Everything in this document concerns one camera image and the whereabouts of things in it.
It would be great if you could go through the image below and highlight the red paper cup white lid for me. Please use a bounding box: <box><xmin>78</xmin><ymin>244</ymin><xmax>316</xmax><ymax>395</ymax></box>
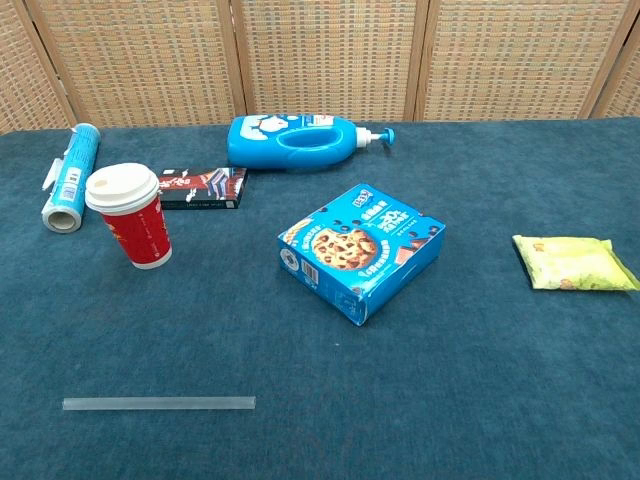
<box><xmin>84</xmin><ymin>162</ymin><xmax>174</xmax><ymax>271</ymax></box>

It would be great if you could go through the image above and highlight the blue plastic wrap roll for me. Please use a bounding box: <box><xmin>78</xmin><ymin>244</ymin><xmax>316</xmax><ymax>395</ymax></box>
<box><xmin>40</xmin><ymin>122</ymin><xmax>101</xmax><ymax>234</ymax></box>

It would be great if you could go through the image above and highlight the blue cookie box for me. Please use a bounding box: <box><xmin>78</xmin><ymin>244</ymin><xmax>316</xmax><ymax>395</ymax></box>
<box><xmin>277</xmin><ymin>183</ymin><xmax>446</xmax><ymax>327</ymax></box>

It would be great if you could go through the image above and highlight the black flat printed box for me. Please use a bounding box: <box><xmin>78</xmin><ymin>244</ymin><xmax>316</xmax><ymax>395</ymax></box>
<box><xmin>157</xmin><ymin>167</ymin><xmax>249</xmax><ymax>211</ymax></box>

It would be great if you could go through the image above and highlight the yellow-green snack bag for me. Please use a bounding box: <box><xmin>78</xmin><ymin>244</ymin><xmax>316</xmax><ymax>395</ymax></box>
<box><xmin>511</xmin><ymin>234</ymin><xmax>640</xmax><ymax>292</ymax></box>

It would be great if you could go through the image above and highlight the blue pump detergent bottle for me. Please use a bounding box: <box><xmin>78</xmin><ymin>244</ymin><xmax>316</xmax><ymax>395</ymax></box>
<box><xmin>226</xmin><ymin>114</ymin><xmax>396</xmax><ymax>174</ymax></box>

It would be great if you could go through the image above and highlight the woven bamboo folding screen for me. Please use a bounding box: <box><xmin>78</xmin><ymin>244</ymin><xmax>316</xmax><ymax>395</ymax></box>
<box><xmin>0</xmin><ymin>0</ymin><xmax>640</xmax><ymax>135</ymax></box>

